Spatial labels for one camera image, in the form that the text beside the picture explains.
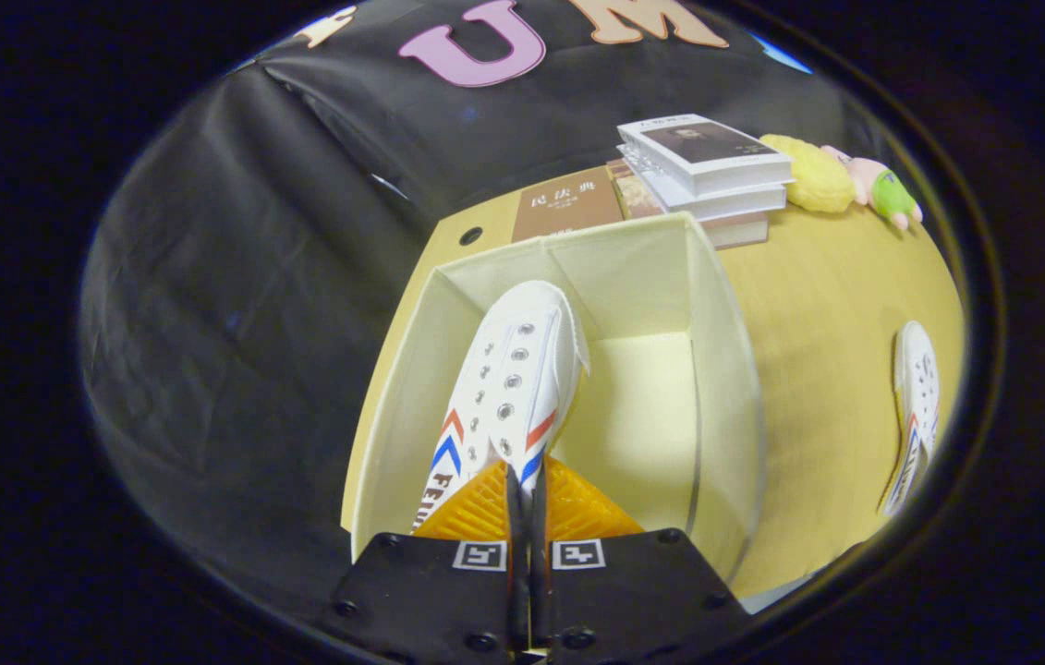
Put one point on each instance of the beige fabric storage box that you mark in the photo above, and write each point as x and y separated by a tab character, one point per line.
651	425

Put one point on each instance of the black backdrop cloth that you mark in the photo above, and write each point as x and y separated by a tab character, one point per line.
254	277

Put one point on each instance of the brown cover book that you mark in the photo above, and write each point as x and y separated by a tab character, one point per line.
568	205

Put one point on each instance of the pink and green plush toy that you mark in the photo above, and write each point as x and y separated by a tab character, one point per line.
887	189

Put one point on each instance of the plain white book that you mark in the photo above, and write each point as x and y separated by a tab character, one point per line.
725	201

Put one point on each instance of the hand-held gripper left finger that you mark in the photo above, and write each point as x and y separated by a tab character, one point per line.
514	573

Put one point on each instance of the white shoe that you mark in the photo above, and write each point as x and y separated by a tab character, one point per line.
917	379
513	369

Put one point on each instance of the thick patterned cover book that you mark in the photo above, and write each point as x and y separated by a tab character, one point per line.
739	231

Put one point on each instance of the yellow plush toy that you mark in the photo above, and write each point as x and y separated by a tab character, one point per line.
813	175

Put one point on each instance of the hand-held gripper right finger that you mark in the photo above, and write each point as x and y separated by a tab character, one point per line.
538	573

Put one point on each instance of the white book with portrait cover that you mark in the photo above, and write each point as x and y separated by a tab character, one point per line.
716	152

